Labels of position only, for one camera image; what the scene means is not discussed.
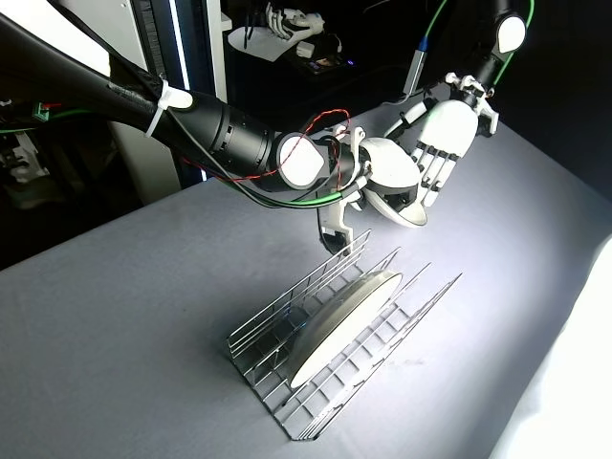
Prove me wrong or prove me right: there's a metal wire plate rack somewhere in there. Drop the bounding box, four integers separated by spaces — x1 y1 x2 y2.
225 229 464 440

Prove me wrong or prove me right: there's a green and black right cable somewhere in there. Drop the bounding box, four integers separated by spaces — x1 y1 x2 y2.
162 95 369 210

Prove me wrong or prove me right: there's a spare white robot hand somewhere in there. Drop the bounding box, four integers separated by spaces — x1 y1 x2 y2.
264 1 326 45

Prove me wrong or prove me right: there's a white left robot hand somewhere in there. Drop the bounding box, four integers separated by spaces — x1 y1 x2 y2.
383 98 479 208

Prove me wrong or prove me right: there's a black phone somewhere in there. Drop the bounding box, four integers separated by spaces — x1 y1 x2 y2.
305 50 360 77

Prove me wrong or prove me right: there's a red and black twisted wire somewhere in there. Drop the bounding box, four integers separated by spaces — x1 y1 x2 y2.
179 108 353 193

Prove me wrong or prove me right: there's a grey usb adapter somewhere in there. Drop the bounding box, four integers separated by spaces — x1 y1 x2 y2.
403 45 430 96

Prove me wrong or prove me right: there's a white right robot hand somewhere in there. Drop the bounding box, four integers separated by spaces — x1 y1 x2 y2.
358 137 423 212

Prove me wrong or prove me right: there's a white zip tie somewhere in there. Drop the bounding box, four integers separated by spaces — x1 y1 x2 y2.
144 78 195 140

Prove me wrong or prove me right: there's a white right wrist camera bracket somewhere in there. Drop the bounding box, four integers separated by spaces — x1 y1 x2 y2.
317 122 370 257

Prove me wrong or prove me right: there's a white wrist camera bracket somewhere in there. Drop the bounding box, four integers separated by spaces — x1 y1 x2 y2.
317 122 370 257
444 71 502 138

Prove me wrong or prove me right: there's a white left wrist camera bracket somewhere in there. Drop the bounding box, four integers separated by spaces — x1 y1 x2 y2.
444 71 502 138

